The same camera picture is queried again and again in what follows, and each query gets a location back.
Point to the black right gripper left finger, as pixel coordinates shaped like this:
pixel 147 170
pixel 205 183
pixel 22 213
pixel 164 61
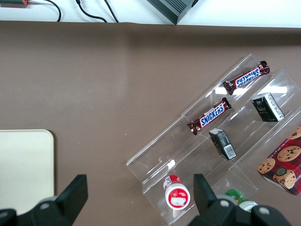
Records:
pixel 63 204

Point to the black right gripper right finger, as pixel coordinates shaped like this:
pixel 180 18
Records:
pixel 211 209

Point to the beige plastic tray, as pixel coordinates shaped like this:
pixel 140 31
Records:
pixel 26 160

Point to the green lidded cup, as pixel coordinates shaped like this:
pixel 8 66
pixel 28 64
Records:
pixel 242 200

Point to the red white yogurt cup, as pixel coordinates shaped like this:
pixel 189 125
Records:
pixel 176 195

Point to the clear acrylic step stand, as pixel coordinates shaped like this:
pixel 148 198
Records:
pixel 192 150

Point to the small black carton box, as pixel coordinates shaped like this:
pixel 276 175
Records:
pixel 268 107
pixel 223 146

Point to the red cookie box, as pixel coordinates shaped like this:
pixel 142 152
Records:
pixel 284 169

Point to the brown Snickers bar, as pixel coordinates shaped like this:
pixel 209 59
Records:
pixel 247 78
pixel 209 116

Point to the dark grey ribbed box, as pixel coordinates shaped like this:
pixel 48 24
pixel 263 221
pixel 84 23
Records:
pixel 174 9

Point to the orange tipped tool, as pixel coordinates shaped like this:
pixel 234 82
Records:
pixel 14 2

